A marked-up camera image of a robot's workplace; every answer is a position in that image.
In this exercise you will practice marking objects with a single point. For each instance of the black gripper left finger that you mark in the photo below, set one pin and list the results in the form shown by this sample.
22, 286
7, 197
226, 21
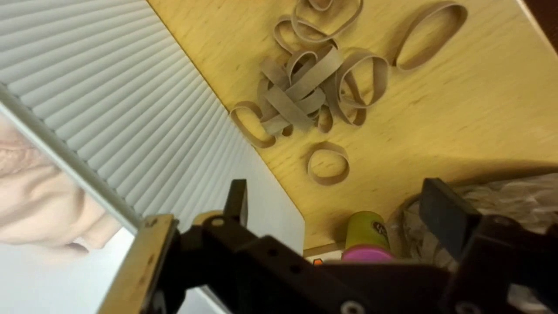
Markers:
235, 206

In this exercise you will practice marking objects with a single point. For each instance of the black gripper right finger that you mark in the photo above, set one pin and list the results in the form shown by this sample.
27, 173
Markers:
446, 215

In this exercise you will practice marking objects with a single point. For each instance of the tan rubber bands pile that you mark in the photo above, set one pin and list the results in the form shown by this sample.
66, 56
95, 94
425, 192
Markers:
312, 80

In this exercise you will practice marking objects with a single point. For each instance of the small tan rubber band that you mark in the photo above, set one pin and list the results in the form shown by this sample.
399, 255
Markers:
333, 150

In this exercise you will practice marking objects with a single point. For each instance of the single tan rubber band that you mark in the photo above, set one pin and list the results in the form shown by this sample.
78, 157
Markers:
427, 33

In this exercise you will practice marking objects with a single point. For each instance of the yellow play-dough tub pink lid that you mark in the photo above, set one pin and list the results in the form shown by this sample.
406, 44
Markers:
366, 237

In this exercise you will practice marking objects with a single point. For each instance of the pink cloth in bin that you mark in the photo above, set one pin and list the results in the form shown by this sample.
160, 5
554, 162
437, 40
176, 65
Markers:
40, 204

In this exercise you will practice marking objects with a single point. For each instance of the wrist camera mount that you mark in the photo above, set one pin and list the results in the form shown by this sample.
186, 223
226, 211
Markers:
254, 274

